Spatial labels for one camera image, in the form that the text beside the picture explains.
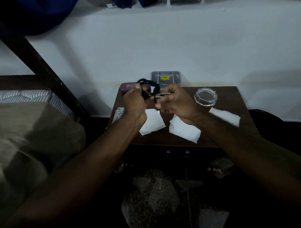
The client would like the person's left hand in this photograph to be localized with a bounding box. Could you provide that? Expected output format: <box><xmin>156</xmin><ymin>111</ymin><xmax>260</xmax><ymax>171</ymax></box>
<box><xmin>123</xmin><ymin>83</ymin><xmax>155</xmax><ymax>125</ymax></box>

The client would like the person's right hand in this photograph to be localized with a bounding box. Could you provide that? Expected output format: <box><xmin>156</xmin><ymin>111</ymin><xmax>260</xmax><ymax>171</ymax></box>
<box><xmin>155</xmin><ymin>84</ymin><xmax>205</xmax><ymax>125</ymax></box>

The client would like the black wrist watch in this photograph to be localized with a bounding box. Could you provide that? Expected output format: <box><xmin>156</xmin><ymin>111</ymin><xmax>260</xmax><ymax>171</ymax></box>
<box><xmin>136</xmin><ymin>78</ymin><xmax>161</xmax><ymax>104</ymax></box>

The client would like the person's right forearm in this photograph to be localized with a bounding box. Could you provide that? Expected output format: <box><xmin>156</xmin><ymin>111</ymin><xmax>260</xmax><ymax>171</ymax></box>
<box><xmin>194</xmin><ymin>112</ymin><xmax>301</xmax><ymax>205</ymax></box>

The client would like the person's left forearm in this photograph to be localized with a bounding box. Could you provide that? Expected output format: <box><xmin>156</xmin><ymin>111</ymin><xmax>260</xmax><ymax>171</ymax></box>
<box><xmin>0</xmin><ymin>112</ymin><xmax>148</xmax><ymax>228</ymax></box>

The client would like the purple rectangular case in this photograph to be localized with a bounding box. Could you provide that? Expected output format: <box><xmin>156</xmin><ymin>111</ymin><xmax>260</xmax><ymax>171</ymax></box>
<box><xmin>119</xmin><ymin>82</ymin><xmax>151</xmax><ymax>93</ymax></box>

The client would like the grey plastic box yellow label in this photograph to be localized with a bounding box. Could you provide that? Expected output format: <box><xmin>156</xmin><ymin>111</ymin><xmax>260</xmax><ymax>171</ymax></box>
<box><xmin>150</xmin><ymin>71</ymin><xmax>182</xmax><ymax>86</ymax></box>

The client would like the white paper tissue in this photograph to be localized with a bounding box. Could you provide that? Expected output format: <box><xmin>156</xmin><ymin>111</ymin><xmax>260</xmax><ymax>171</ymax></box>
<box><xmin>169</xmin><ymin>115</ymin><xmax>202</xmax><ymax>144</ymax></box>
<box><xmin>139</xmin><ymin>109</ymin><xmax>166</xmax><ymax>136</ymax></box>
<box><xmin>209</xmin><ymin>107</ymin><xmax>241</xmax><ymax>128</ymax></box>

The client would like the clear plastic bag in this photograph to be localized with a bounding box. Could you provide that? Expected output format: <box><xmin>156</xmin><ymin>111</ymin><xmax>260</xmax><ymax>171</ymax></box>
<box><xmin>111</xmin><ymin>107</ymin><xmax>126</xmax><ymax>124</ymax></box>

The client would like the clear round glass lid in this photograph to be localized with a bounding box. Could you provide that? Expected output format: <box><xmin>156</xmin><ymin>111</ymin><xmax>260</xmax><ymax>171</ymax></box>
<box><xmin>194</xmin><ymin>88</ymin><xmax>218</xmax><ymax>107</ymax></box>

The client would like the brown wooden cabinet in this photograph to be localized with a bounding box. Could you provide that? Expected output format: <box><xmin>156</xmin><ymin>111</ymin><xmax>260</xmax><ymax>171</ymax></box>
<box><xmin>107</xmin><ymin>86</ymin><xmax>261</xmax><ymax>165</ymax></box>

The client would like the person's left foot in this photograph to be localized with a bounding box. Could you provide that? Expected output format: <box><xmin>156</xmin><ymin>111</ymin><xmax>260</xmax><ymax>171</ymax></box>
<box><xmin>114</xmin><ymin>163</ymin><xmax>133</xmax><ymax>175</ymax></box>

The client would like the person's foot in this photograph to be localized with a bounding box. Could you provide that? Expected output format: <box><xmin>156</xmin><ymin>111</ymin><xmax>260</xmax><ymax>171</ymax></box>
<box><xmin>206</xmin><ymin>158</ymin><xmax>235</xmax><ymax>179</ymax></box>
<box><xmin>114</xmin><ymin>163</ymin><xmax>133</xmax><ymax>175</ymax></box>

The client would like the person's right foot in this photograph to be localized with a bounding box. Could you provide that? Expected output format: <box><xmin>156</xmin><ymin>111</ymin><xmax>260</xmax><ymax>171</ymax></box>
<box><xmin>206</xmin><ymin>158</ymin><xmax>235</xmax><ymax>179</ymax></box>

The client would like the hanging dark blue garment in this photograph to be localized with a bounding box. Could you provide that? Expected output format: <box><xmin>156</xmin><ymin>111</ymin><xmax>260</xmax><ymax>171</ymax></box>
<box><xmin>138</xmin><ymin>0</ymin><xmax>158</xmax><ymax>8</ymax></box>
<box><xmin>112</xmin><ymin>0</ymin><xmax>138</xmax><ymax>9</ymax></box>

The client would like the striped mattress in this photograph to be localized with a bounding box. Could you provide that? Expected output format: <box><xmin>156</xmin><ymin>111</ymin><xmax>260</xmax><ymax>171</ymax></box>
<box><xmin>0</xmin><ymin>89</ymin><xmax>76</xmax><ymax>119</ymax></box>

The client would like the black bag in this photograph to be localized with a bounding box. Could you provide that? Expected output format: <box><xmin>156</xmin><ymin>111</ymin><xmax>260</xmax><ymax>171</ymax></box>
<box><xmin>248</xmin><ymin>109</ymin><xmax>301</xmax><ymax>155</ymax></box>

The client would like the beige pillow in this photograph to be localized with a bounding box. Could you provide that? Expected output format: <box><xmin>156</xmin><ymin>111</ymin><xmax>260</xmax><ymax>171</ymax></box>
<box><xmin>0</xmin><ymin>102</ymin><xmax>86</xmax><ymax>221</ymax></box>

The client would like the large blue cloth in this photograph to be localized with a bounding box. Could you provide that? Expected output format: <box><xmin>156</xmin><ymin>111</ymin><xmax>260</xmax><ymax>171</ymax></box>
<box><xmin>0</xmin><ymin>0</ymin><xmax>78</xmax><ymax>36</ymax></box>

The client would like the dark wooden bed frame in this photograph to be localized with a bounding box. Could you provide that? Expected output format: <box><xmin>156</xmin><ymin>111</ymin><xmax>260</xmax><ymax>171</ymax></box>
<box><xmin>0</xmin><ymin>22</ymin><xmax>92</xmax><ymax>122</ymax></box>

